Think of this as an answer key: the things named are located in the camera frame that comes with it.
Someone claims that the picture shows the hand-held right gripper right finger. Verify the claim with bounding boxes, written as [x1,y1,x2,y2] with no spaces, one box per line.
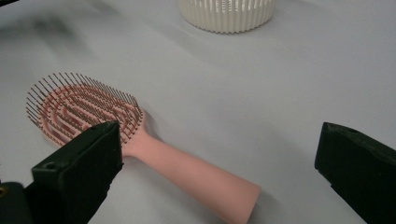
[314,121,396,224]

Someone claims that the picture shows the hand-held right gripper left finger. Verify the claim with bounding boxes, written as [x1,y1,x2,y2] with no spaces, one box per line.
[32,120,124,224]

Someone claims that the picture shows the pink striped plate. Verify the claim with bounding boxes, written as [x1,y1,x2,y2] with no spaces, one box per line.
[25,72,262,224]

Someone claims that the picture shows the white ribbed plastic basket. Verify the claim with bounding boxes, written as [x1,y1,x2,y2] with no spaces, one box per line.
[177,0,277,35]

